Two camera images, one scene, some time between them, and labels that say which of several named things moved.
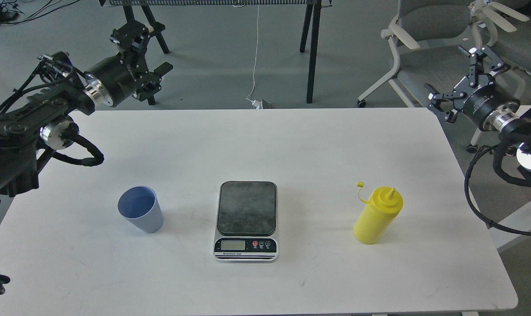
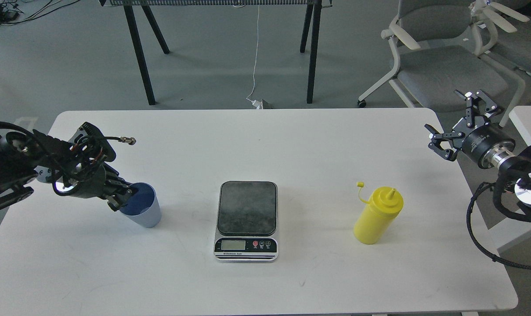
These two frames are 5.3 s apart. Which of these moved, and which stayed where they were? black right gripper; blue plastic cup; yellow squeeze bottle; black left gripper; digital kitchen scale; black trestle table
Moved: black right gripper; black left gripper
Stayed: black trestle table; blue plastic cup; yellow squeeze bottle; digital kitchen scale
